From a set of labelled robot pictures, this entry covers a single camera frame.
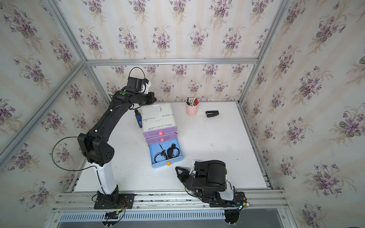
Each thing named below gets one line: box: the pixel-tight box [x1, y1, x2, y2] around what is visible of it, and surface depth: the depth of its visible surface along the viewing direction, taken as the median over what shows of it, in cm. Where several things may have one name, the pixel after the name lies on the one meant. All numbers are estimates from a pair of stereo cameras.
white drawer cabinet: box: [141, 102, 179, 144], surface depth 83 cm
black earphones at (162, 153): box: [153, 143, 168, 163], surface depth 91 cm
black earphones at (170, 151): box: [165, 143, 181, 161], surface depth 92 cm
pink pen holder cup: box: [185, 102, 200, 117], surface depth 110 cm
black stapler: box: [205, 110, 220, 118], surface depth 113 cm
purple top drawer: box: [142, 125, 178, 139], surface depth 80 cm
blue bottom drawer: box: [148, 138, 184, 169], surface depth 92 cm
